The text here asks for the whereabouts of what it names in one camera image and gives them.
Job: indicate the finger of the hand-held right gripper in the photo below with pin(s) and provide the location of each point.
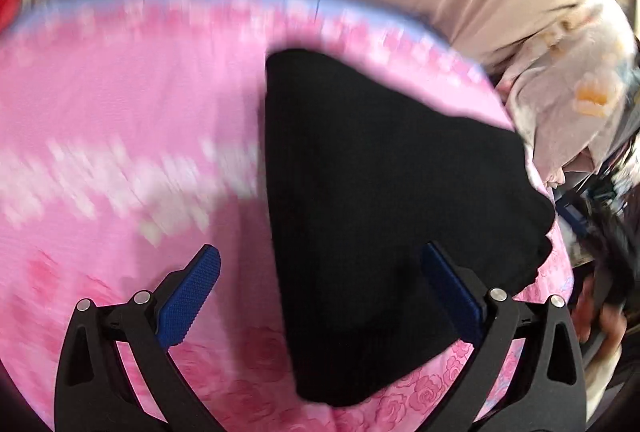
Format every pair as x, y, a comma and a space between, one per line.
572, 219

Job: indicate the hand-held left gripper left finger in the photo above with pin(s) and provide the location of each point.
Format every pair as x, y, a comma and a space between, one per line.
192, 289

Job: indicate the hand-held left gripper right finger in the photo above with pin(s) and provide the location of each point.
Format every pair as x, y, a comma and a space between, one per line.
450, 287

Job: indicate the black pants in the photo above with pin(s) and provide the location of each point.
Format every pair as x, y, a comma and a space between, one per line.
380, 232

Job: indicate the person's right hand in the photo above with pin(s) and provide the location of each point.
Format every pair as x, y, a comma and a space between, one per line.
602, 317

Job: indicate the pale floral quilt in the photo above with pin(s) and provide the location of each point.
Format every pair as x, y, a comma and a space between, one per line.
575, 102

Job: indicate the pink rose print bedsheet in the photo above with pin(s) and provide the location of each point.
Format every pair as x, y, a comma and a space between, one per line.
130, 137

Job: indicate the cartoon face pillow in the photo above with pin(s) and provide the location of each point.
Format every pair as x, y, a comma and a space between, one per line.
10, 5

